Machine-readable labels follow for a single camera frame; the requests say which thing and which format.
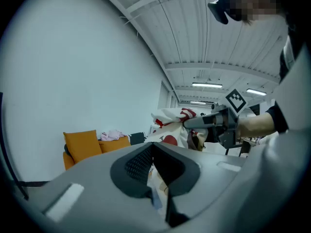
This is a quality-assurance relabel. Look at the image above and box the large orange cushion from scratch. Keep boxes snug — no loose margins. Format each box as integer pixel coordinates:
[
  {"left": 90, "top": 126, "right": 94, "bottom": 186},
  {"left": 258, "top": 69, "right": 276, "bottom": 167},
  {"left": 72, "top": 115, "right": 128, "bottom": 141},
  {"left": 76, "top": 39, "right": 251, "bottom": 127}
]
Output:
[{"left": 63, "top": 130, "right": 103, "bottom": 171}]

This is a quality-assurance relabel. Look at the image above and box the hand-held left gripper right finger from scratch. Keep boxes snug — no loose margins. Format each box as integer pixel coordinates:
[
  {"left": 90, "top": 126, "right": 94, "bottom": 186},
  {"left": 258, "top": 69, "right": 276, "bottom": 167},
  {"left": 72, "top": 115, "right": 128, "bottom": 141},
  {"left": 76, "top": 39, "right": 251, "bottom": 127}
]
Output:
[{"left": 152, "top": 141, "right": 201, "bottom": 228}]

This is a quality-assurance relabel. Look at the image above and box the person's right forearm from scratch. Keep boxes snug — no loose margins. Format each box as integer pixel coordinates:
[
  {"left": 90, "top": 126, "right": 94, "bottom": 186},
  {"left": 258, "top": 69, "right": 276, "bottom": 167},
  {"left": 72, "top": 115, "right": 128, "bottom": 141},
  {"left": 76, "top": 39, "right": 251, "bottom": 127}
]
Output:
[{"left": 237, "top": 111, "right": 276, "bottom": 139}]

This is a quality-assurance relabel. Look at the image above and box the black metal table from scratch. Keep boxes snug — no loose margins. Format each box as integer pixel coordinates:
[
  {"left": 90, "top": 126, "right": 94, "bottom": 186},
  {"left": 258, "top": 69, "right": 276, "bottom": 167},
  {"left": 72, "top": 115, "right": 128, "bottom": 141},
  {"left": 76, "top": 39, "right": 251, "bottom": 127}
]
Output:
[{"left": 225, "top": 136, "right": 258, "bottom": 158}]

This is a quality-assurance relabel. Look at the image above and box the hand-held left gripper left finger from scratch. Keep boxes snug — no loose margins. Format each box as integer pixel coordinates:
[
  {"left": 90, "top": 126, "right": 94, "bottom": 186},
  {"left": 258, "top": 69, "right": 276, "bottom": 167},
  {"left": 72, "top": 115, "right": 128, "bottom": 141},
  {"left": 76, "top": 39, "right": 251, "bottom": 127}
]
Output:
[{"left": 110, "top": 141, "right": 154, "bottom": 199}]

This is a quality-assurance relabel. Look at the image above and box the small orange cushion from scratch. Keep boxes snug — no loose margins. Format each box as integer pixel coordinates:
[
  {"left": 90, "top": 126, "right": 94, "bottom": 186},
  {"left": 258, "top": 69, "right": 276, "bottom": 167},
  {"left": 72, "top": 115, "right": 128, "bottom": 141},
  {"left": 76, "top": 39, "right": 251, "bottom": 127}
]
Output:
[{"left": 98, "top": 135, "right": 132, "bottom": 154}]

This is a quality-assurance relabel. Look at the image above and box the pink crumpled garment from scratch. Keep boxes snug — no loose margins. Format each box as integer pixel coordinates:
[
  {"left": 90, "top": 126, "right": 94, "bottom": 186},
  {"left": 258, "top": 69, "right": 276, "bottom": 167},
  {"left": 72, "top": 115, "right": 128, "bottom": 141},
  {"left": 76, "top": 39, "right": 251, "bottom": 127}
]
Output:
[{"left": 100, "top": 129, "right": 127, "bottom": 142}]

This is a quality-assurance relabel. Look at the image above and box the white and red garment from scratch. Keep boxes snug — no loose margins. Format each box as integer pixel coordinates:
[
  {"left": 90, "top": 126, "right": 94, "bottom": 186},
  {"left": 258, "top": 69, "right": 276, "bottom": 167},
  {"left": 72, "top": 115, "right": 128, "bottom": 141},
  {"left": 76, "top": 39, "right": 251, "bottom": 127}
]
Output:
[{"left": 145, "top": 107, "right": 210, "bottom": 215}]

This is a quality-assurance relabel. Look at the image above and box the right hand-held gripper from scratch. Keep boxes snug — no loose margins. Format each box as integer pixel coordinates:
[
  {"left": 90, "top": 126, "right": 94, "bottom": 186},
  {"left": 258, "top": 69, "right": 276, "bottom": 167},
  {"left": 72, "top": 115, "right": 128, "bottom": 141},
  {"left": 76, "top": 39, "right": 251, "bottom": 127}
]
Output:
[{"left": 183, "top": 88, "right": 249, "bottom": 150}]

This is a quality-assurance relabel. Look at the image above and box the black head-worn camera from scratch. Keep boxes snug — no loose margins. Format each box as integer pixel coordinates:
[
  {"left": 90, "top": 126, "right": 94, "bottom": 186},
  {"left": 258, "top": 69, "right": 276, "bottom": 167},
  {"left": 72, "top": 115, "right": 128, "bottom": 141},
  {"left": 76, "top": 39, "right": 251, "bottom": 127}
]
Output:
[{"left": 207, "top": 0, "right": 243, "bottom": 25}]

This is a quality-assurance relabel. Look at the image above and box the person's black shirt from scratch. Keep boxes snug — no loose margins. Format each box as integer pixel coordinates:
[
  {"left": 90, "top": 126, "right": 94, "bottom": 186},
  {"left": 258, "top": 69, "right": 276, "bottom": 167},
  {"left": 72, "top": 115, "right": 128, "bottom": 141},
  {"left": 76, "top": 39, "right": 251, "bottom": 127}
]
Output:
[{"left": 265, "top": 11, "right": 308, "bottom": 133}]

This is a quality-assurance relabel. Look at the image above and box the person's head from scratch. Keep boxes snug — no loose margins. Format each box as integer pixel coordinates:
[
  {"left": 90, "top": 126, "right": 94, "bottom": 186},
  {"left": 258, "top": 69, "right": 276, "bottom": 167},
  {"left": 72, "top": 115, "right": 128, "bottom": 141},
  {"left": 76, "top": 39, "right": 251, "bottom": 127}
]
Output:
[{"left": 228, "top": 0, "right": 290, "bottom": 27}]

